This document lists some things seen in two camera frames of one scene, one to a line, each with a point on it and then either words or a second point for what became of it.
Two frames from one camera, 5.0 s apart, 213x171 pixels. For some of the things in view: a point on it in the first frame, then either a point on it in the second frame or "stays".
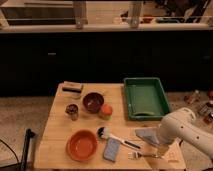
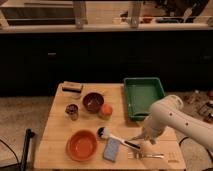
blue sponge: (111, 148) stays
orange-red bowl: (82, 145) stays
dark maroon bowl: (93, 102) stays
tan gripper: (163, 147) → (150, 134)
